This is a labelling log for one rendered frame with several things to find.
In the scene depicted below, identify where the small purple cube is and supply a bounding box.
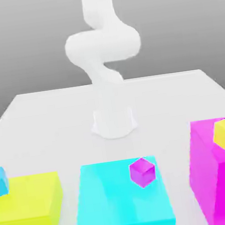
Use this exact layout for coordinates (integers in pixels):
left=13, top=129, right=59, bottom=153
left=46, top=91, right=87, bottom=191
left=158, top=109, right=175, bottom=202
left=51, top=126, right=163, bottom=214
left=127, top=155, right=159, bottom=190

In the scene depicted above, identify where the large cyan box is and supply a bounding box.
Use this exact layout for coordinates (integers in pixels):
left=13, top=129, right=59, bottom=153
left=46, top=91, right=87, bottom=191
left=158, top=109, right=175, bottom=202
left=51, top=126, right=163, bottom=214
left=67, top=153, right=178, bottom=225

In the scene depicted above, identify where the large yellow box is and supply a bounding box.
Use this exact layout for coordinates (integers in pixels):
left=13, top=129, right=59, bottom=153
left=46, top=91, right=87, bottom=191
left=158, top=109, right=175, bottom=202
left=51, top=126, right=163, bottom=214
left=0, top=170, right=68, bottom=225

